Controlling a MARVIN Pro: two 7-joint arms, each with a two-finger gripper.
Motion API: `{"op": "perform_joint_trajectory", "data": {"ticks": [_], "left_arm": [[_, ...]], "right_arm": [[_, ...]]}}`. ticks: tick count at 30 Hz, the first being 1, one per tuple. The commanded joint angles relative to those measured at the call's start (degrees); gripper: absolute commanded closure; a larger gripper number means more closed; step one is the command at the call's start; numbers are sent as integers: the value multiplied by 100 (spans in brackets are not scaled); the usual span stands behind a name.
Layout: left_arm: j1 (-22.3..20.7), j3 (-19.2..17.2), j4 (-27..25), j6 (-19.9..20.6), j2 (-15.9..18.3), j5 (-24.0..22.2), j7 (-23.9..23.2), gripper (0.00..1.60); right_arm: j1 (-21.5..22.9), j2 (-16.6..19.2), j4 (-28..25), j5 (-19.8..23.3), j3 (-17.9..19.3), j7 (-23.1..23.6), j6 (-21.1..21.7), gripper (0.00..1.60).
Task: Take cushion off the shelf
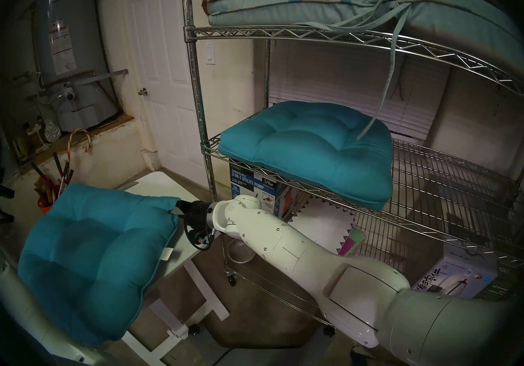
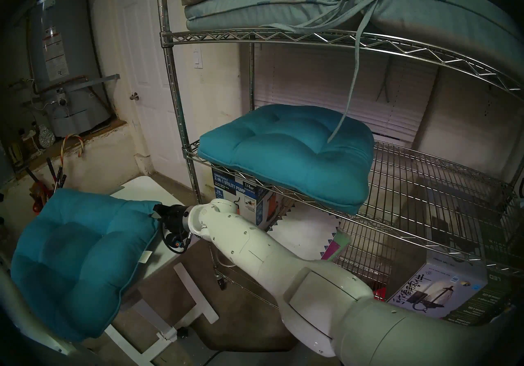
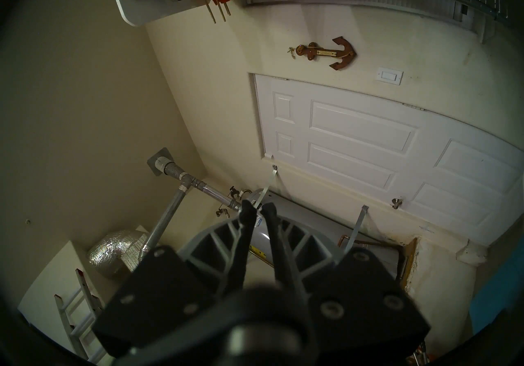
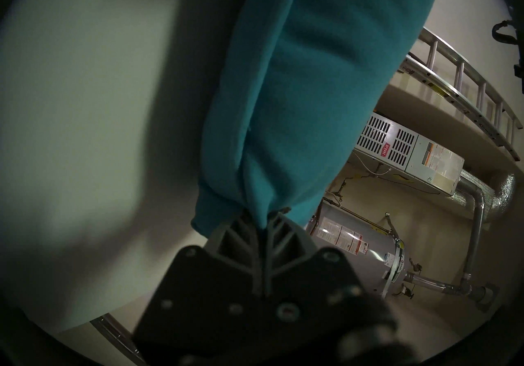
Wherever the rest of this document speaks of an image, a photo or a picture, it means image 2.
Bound white window blinds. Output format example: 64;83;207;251
252;44;438;147

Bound LED lamp box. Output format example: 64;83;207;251
387;261;512;325

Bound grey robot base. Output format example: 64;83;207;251
176;328;287;366

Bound grey water heater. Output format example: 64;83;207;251
25;0;113;137

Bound teal tufted seat cushion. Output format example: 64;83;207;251
197;103;375;215
10;188;161;342

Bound striped candy cane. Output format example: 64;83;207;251
61;134;84;165

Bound blue utility pump box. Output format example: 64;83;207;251
212;167;273;226

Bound crumpled silver foil piece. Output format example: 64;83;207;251
38;125;56;148

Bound white zigzag edged paper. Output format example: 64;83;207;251
268;202;340;261

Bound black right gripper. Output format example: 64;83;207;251
152;204;191;239

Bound white folding table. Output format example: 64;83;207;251
104;176;219;366

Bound orange plastic bucket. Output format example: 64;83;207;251
32;193;54;214

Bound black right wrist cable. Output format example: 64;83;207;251
161;222;193;254

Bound white zigzag paper stack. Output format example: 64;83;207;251
321;228;352;261

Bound white panel door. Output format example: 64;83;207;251
115;0;193;184

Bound chrome wire shelf rack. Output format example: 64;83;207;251
156;0;524;300

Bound light blue cushion with ties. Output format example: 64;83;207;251
184;0;524;143

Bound pink paper sheet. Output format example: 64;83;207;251
321;240;342;261

